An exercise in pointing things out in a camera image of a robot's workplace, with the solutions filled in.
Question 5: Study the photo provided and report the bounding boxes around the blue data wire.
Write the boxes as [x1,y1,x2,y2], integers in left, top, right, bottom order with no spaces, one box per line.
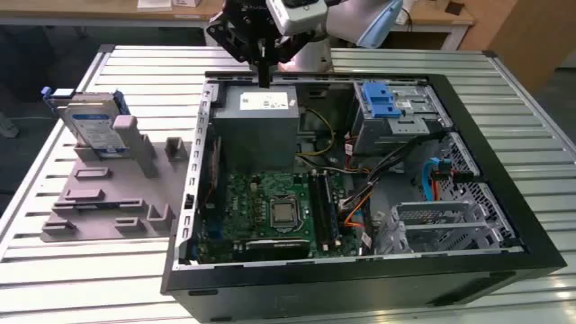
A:
[421,156,453,204]

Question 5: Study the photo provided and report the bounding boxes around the grey power supply unit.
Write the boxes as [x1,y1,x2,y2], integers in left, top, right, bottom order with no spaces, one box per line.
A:
[210,84,301,173]

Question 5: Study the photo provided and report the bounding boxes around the orange wire bundle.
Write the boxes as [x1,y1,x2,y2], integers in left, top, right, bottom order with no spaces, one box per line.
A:
[344,207,366,230]

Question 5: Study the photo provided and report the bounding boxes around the hard disk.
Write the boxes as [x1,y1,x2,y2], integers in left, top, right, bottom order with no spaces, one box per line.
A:
[40,86,132,159]

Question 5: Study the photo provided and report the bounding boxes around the black graphics card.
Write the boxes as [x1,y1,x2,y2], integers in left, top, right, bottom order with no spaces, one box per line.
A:
[233,238,312,261]

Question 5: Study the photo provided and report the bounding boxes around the silver CPU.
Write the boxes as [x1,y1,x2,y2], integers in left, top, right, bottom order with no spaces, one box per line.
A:
[272,202,296,227]

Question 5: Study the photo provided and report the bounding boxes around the wooden desk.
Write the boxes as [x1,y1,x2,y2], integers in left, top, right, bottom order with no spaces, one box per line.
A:
[0,0,477,51]

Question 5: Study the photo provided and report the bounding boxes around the metal optical drive cage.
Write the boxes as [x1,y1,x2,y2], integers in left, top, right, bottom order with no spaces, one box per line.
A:
[352,80,453,157]

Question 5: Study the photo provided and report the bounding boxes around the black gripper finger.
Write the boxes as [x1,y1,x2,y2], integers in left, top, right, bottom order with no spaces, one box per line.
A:
[256,38,273,90]

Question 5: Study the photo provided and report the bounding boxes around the wooden cabinet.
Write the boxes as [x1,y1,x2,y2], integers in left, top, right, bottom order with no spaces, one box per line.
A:
[461,0,576,94]

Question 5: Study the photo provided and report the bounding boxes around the disk power wire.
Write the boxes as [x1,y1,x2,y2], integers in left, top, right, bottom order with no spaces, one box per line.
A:
[429,168,476,202]

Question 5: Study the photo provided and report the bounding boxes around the grey parts rack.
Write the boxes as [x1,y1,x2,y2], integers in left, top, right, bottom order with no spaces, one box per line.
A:
[40,115,194,243]

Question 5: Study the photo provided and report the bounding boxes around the blue plastic drive latch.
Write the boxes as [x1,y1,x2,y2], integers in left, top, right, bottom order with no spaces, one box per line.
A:
[361,82,405,119]

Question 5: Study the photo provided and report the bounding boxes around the white black wire bundle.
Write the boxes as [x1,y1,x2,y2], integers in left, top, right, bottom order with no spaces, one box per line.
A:
[296,157,374,175]

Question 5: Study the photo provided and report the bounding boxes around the CPU socket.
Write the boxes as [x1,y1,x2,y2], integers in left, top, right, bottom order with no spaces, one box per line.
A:
[268,194,301,234]

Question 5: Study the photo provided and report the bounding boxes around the green motherboard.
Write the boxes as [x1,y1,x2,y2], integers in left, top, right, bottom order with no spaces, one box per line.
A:
[197,170,365,264]

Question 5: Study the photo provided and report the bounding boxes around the yellow wire bundle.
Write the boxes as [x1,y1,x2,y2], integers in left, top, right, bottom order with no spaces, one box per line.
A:
[294,107,337,158]

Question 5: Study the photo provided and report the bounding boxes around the black PC case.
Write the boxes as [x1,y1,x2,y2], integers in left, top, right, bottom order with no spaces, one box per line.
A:
[160,70,566,324]

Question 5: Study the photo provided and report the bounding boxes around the metal disk bay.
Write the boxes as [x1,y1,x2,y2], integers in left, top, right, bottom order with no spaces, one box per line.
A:
[389,200,508,254]

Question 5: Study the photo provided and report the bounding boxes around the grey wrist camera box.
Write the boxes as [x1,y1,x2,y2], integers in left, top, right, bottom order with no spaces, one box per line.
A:
[264,0,332,36]

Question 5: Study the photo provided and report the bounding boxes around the black cable bundle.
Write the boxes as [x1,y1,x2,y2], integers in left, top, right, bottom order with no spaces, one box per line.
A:
[338,130,453,212]

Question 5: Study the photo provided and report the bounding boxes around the black RAM stick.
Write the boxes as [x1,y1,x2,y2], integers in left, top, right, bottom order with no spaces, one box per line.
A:
[322,172,342,249]

